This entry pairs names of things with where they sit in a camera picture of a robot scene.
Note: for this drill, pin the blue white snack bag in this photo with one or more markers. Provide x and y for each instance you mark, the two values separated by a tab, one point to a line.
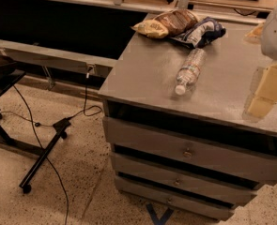
201	34

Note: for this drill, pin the top grey drawer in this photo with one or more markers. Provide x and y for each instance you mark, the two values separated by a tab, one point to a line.
220	158

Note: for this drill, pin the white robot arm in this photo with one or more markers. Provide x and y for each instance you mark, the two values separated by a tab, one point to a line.
268	48

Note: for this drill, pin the black rolling stand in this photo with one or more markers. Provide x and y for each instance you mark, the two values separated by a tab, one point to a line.
18	134

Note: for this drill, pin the bagged brown bread loaf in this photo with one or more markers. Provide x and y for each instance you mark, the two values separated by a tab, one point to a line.
177	21

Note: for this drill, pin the bottom grey drawer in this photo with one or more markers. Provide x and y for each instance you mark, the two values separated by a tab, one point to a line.
171	199

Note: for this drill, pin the long grey shelf bench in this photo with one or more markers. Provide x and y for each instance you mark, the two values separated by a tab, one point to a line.
52	58

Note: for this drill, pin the grey drawer cabinet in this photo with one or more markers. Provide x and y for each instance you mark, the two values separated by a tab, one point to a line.
141	89

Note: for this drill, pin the middle grey drawer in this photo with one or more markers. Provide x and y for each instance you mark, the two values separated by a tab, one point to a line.
159	175

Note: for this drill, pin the grey drawer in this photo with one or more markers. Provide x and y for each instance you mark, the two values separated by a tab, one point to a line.
159	175
220	158
171	199

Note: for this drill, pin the clear plastic water bottle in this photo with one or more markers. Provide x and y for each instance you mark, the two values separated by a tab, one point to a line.
188	74

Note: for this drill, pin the yellow packet on table edge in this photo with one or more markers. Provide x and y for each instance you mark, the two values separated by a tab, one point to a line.
254	36

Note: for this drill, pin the yellow chip bag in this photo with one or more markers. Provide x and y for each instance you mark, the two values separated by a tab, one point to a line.
151	29

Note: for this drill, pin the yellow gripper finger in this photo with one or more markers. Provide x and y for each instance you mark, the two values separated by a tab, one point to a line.
267	88
260	107

